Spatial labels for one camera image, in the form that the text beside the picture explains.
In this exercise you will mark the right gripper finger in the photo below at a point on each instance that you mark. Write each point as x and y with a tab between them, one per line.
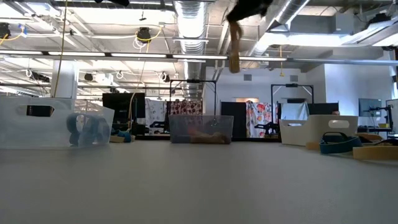
259	5
237	11

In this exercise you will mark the blue rubber band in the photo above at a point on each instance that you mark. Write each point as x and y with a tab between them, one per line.
339	147
124	136

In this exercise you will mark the clear plastic basket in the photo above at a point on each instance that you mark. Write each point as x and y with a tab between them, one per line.
46	130

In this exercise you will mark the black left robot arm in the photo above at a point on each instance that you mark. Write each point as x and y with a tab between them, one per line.
118	2

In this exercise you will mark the floral cloth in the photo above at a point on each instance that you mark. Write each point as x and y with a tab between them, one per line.
258	115

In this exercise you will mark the black panel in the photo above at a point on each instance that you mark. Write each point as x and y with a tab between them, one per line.
323	109
233	118

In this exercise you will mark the red patterned cloth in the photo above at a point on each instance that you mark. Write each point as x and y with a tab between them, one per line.
186	107

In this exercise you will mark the long ceiling light strip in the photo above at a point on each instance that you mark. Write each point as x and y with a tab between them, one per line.
136	55

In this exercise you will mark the grey plastic basket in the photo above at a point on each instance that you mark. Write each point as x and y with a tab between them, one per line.
186	124

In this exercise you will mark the white printed cloth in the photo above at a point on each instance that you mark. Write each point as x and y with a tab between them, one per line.
155	109

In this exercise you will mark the person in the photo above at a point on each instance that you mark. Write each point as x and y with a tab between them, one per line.
335	113

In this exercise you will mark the white plastic basket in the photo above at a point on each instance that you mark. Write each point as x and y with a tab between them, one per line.
311	130

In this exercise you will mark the grey monitor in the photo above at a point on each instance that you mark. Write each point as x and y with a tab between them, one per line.
370	107

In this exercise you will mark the grey table mat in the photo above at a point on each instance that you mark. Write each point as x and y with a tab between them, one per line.
199	186

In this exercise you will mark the white pillar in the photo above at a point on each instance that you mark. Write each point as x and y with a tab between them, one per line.
63	81

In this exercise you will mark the silver round air duct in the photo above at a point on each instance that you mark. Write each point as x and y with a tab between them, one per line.
189	31
289	12

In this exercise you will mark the grey wall vent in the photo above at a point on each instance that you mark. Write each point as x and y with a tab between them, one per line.
293	78
247	77

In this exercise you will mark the black gantry frame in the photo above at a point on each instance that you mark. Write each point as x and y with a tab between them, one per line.
292	85
192	81

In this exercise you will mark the grey air duct box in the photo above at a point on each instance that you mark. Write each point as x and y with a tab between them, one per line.
342	23

